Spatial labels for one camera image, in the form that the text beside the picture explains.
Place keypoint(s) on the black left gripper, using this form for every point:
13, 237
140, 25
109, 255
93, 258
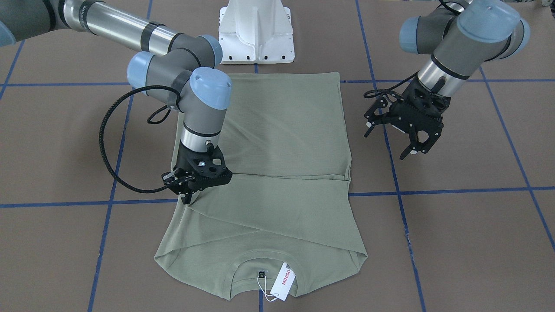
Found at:
376, 113

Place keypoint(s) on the white red shirt hang tag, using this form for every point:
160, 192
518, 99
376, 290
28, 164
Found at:
283, 282

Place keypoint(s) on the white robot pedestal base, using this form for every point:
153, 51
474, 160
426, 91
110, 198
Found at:
256, 32

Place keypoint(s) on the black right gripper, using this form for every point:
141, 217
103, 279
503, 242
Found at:
181, 162

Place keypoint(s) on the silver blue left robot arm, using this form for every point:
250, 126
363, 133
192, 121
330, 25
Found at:
458, 36

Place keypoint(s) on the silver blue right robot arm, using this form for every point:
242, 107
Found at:
172, 67

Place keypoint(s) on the olive green long-sleeve shirt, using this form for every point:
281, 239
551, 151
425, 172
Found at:
284, 138

